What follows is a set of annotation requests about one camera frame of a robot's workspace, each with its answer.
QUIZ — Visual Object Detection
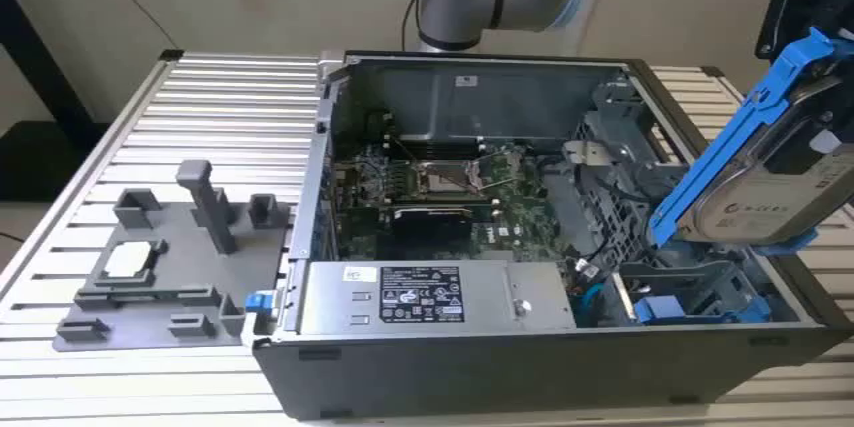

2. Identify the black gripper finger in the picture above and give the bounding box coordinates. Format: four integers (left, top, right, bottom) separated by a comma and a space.
764, 46, 854, 176

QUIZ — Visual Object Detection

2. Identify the black furniture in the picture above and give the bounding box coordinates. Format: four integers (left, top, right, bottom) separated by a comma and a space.
0, 0, 113, 203

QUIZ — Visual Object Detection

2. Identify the blue case latch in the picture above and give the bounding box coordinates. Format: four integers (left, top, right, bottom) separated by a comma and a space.
245, 290, 275, 321

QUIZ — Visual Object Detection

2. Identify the black graphics card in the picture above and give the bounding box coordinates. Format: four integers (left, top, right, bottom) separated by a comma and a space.
379, 204, 495, 248

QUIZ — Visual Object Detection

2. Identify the CPU socket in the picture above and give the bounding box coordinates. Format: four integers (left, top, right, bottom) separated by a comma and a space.
411, 161, 482, 196

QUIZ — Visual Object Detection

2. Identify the green motherboard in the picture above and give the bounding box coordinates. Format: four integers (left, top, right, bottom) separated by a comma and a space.
330, 139, 576, 263

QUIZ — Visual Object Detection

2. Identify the silver power supply unit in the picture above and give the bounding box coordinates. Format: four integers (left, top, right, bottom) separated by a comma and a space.
297, 260, 577, 336

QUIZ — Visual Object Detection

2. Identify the silver metal bracket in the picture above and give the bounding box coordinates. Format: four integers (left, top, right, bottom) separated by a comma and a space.
564, 139, 636, 168

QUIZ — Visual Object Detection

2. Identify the open black PC case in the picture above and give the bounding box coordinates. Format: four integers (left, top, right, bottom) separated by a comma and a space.
251, 49, 854, 421

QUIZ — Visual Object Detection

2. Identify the metal socket cover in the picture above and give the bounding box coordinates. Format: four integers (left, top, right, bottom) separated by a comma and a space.
466, 144, 530, 193

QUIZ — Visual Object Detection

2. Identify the grey metal disk bay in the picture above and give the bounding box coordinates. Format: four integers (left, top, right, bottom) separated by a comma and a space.
572, 81, 802, 328

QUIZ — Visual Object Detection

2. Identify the black wire with coloured connector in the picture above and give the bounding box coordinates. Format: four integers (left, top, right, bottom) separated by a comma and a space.
538, 156, 604, 279

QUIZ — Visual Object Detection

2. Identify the black disk wire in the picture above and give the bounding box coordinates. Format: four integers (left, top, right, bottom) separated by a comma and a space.
574, 164, 660, 208

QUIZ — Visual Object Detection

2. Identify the silver CPU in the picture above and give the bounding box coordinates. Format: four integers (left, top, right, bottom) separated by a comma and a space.
99, 242, 162, 279

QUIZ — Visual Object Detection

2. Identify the blue wire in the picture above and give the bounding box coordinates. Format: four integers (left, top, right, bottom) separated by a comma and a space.
574, 280, 606, 326

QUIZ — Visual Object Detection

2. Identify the grey parts rack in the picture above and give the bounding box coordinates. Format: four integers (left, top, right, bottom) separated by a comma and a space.
51, 159, 295, 351

